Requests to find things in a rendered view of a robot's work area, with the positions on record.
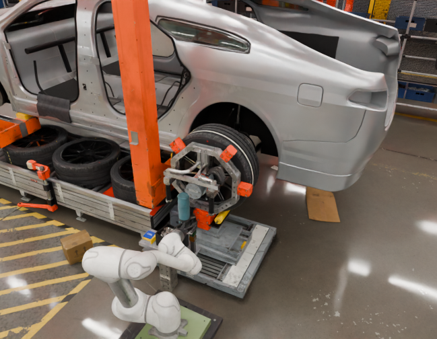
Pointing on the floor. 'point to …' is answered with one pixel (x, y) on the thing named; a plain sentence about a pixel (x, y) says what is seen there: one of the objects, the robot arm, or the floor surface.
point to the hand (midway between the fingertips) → (191, 222)
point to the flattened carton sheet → (321, 205)
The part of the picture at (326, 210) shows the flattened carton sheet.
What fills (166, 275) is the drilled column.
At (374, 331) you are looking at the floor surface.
